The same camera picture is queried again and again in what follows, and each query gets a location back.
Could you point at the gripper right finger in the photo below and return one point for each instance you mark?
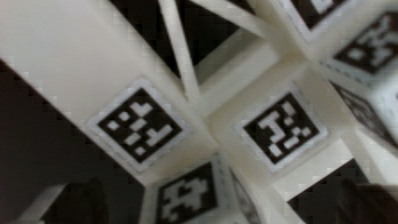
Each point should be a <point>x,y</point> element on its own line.
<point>366,203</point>

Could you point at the white chair back frame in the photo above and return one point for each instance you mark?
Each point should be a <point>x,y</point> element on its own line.
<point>158,119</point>

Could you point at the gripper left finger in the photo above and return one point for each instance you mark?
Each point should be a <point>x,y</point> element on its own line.
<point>69,204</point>

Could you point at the white chair leg block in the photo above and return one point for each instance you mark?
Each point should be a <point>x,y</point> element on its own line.
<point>364,75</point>

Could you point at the white chair leg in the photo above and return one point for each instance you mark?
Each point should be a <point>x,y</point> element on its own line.
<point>201,196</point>

